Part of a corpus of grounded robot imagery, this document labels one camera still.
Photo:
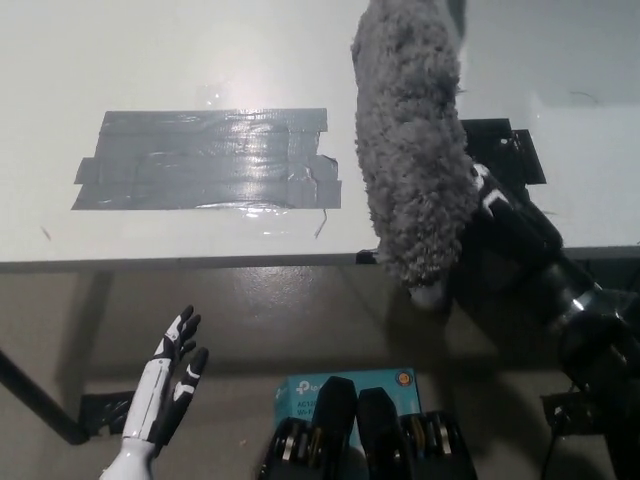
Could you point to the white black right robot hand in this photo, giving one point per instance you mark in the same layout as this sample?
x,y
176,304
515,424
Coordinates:
x,y
515,235

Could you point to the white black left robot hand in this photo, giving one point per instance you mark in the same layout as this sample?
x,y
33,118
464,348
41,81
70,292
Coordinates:
x,y
160,390

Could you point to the black ribbed robot body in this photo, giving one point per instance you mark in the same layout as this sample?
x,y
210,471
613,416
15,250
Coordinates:
x,y
372,435

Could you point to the black floor tape patch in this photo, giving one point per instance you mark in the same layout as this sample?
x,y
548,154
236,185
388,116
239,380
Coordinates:
x,y
560,405
102,412

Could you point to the black tape patch on table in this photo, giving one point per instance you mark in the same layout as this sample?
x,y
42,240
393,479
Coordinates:
x,y
505,145

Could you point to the white shoe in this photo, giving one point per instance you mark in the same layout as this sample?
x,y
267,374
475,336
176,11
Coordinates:
x,y
430,296

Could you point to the black metal table leg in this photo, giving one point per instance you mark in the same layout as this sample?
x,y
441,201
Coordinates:
x,y
40,395

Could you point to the small black tape strip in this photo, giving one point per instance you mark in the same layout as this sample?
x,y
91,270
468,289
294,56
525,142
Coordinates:
x,y
366,256

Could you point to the teal router cardboard box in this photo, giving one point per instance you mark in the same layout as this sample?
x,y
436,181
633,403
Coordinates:
x,y
385,382

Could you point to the grey duct tape patch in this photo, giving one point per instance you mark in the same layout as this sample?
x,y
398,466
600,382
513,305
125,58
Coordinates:
x,y
200,160

